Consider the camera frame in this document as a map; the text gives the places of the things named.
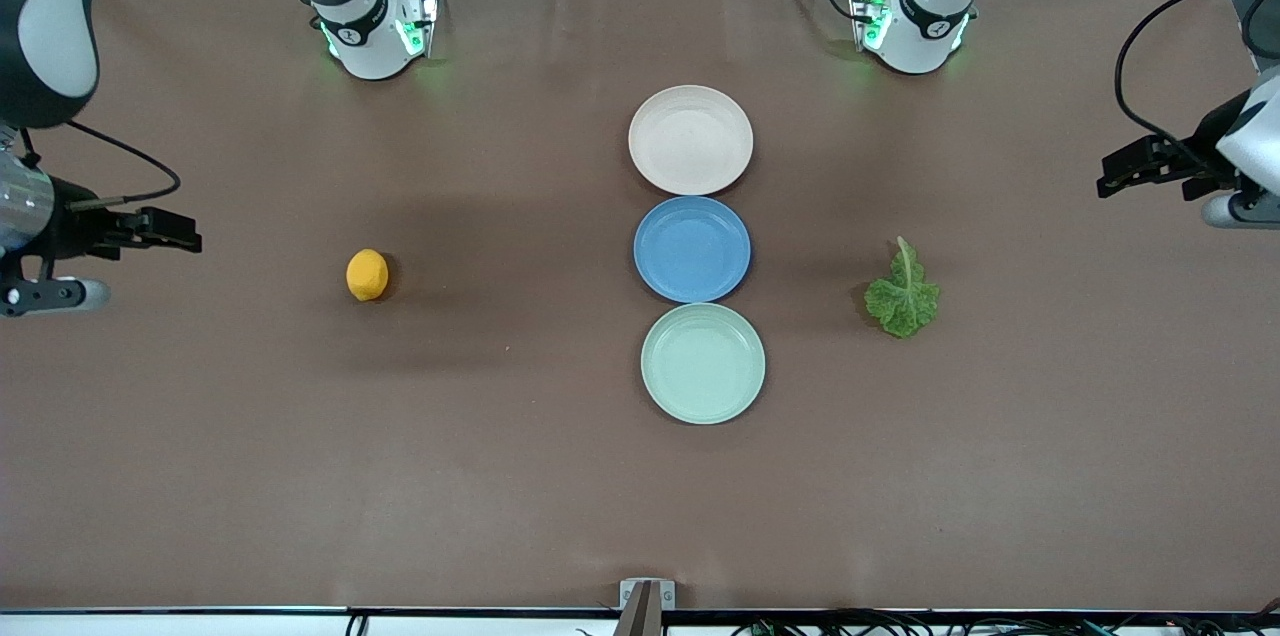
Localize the yellow lemon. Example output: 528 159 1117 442
346 249 390 302

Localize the green lettuce leaf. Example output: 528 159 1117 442
864 236 942 339

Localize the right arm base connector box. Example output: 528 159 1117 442
393 0 441 59

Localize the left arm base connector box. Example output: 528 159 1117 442
849 0 893 52

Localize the brown table cover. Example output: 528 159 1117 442
0 0 1280 614

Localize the beige plate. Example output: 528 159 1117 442
628 85 754 197

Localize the blue plate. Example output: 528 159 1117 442
634 196 752 304

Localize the pale green plate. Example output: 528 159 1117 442
641 303 767 425

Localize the white table edge rail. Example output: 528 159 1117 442
0 608 1280 636

